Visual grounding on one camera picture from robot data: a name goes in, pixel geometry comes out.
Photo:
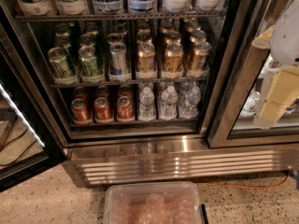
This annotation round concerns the green can front right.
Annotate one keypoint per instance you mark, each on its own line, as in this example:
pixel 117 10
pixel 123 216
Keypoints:
pixel 91 71

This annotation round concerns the red can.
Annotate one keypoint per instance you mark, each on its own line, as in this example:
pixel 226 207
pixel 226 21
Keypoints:
pixel 102 110
pixel 125 110
pixel 81 112

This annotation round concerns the middle wire shelf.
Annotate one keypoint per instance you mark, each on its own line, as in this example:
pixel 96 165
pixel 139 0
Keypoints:
pixel 128 82

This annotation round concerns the red can front right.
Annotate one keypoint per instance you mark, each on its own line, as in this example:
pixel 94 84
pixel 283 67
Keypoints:
pixel 125 110

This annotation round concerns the water bottle right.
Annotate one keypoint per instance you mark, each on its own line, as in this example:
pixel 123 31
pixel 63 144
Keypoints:
pixel 188 107

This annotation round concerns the green can front left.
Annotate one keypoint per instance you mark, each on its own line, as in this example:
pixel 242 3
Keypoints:
pixel 61 66

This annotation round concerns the water bottle middle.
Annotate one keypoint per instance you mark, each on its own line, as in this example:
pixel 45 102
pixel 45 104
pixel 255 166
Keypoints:
pixel 168 103

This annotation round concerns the wire shelf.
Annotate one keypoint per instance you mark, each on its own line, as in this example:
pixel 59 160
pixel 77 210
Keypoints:
pixel 128 82
pixel 124 16

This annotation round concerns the silver blue can front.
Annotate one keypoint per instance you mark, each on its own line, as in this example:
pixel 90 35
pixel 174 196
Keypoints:
pixel 119 69

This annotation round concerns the water bottle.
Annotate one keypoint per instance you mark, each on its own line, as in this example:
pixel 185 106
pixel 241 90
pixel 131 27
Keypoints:
pixel 188 107
pixel 168 103
pixel 146 105

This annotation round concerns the closed glass fridge door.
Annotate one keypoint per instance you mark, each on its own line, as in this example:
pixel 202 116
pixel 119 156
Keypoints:
pixel 241 63

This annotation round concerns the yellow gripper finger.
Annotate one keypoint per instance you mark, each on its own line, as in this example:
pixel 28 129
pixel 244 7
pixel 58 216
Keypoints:
pixel 262 41
pixel 279 91

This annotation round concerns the water bottle left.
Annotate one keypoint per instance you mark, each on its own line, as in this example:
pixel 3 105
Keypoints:
pixel 146 105

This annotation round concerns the white can behind door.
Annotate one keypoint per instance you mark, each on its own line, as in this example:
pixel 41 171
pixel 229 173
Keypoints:
pixel 249 107

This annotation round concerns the open glass fridge door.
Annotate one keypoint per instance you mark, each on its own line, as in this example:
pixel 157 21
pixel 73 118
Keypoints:
pixel 27 145

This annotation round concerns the red can front left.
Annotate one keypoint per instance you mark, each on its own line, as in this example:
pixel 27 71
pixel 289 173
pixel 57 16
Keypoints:
pixel 81 112

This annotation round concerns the orange gold can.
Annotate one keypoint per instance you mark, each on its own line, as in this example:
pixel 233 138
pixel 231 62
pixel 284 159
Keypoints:
pixel 146 67
pixel 172 65
pixel 198 59

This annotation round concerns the stainless steel fridge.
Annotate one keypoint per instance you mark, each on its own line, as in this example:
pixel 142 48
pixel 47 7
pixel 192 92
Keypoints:
pixel 130 151

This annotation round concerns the clear plastic bin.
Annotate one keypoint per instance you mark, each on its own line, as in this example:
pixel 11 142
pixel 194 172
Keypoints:
pixel 154 203

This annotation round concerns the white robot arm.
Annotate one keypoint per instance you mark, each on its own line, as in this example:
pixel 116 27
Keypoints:
pixel 284 43

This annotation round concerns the upper wire shelf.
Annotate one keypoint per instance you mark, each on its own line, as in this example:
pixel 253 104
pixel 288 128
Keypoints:
pixel 124 16

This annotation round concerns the green can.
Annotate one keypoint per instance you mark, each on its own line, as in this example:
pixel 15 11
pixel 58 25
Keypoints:
pixel 61 66
pixel 91 71

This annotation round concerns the red can front middle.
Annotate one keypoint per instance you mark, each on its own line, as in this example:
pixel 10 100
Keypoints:
pixel 102 110

